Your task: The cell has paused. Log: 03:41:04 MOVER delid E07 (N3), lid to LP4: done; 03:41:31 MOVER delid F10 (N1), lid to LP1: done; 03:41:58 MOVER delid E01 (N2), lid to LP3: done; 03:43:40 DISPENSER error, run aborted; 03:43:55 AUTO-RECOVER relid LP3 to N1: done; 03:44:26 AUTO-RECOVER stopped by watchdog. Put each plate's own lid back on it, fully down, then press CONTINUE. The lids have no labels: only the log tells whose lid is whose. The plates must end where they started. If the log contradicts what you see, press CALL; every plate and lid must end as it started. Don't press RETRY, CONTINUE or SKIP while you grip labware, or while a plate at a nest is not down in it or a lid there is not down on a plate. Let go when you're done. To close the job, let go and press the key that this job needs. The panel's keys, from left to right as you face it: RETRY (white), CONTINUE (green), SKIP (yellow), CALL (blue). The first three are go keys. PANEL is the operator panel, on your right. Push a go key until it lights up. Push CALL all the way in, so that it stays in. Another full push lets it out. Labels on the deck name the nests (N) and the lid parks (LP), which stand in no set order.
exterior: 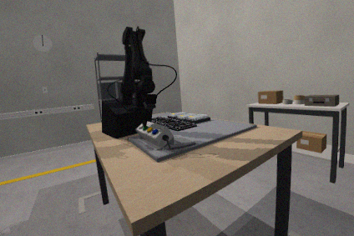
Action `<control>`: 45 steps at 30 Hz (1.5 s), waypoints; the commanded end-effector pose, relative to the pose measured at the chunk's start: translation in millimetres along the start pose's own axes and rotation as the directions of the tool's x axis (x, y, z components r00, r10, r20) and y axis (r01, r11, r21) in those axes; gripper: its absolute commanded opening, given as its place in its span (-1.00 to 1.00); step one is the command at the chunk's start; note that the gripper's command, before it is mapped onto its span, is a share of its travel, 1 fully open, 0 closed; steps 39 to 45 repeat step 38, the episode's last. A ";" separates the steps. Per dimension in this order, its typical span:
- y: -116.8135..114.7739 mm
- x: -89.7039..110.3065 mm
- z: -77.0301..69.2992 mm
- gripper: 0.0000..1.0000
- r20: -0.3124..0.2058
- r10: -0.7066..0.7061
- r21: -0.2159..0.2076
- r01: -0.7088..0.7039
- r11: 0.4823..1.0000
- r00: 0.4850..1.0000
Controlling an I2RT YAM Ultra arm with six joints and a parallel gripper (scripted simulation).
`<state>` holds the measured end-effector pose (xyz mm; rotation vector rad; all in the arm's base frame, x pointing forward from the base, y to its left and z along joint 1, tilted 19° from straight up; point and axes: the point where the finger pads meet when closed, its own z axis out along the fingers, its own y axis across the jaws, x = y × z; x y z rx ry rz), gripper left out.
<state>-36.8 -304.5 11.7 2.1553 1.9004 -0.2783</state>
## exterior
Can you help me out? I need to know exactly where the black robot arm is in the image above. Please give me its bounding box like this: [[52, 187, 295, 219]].
[[117, 27, 156, 111]]

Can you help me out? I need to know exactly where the grey button panel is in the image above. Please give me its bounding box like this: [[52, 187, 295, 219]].
[[135, 121, 195, 150]]

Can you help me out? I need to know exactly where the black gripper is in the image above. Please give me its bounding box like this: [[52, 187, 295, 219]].
[[130, 106, 152, 128]]

